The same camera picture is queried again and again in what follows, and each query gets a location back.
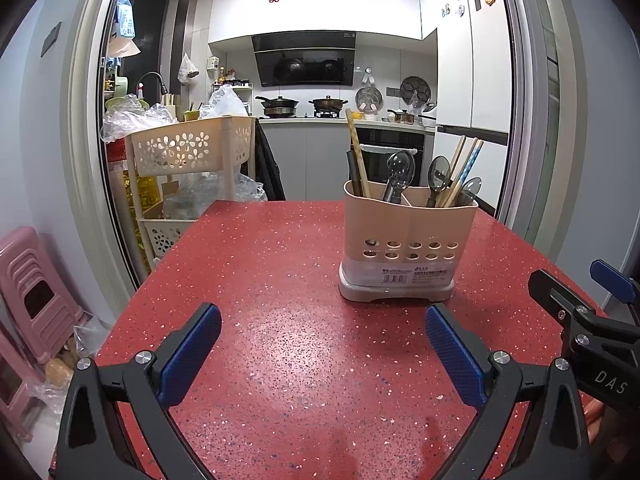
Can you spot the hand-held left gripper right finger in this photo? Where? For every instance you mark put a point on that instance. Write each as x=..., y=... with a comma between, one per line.
x=455, y=355

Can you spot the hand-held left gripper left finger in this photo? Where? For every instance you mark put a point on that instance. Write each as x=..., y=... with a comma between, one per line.
x=192, y=355

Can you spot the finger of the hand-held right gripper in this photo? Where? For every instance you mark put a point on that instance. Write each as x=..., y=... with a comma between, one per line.
x=555, y=292
x=612, y=277

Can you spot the beige plastic utensil holder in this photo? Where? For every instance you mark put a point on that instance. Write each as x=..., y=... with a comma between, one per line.
x=405, y=240

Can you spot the dark translucent plastic spoon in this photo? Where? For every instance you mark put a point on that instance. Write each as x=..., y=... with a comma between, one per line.
x=400, y=167
x=470, y=190
x=440, y=172
x=354, y=170

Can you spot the blue floral wooden chopstick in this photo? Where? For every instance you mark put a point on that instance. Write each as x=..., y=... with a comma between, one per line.
x=476, y=155

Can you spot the crumpled clear plastic bags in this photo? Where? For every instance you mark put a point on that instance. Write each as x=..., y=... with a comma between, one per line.
x=210, y=195

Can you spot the yellow cooking oil bottle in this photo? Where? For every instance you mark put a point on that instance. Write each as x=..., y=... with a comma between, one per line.
x=142, y=190

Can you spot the black plastic bag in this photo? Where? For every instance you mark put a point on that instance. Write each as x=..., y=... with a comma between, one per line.
x=269, y=160

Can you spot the cream plastic storage cart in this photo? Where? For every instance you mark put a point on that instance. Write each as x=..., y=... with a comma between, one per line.
x=190, y=145

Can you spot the grey base cabinets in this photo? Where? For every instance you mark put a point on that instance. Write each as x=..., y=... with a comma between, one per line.
x=310, y=160

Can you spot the small gold saucepan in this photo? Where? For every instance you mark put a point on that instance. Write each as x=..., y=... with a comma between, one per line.
x=400, y=116

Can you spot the white refrigerator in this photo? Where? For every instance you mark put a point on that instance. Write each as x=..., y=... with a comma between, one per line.
x=475, y=70

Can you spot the clear plastic bag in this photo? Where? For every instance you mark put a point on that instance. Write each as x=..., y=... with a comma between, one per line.
x=227, y=102
x=135, y=117

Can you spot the round black divided pan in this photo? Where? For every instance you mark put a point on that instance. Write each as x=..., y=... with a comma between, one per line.
x=415, y=89

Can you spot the black wok with lid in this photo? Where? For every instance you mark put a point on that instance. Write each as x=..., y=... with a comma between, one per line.
x=277, y=105

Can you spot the round metal steamer rack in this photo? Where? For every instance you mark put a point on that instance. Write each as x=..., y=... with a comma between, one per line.
x=369, y=99

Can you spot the bronze cooking pot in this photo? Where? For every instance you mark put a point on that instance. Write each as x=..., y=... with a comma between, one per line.
x=328, y=104

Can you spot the black kitchen faucet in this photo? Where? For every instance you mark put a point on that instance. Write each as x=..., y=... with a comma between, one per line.
x=150, y=76

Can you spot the white hanging plastic bag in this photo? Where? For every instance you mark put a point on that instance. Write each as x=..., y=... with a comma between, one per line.
x=188, y=70

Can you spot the black range hood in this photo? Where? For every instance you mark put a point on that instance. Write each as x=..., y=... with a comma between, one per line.
x=305, y=60

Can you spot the blue hanging bag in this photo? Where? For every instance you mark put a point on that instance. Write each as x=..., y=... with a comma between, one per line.
x=125, y=20

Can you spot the grey sliding door frame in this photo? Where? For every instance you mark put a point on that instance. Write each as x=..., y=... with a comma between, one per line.
x=87, y=110

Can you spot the white wall dispenser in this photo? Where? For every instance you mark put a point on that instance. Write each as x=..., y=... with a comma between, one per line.
x=213, y=66

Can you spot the dark wall switch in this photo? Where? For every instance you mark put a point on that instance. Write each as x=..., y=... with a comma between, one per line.
x=51, y=39

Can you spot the white wall cabinets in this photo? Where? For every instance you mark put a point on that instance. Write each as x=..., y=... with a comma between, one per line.
x=300, y=10

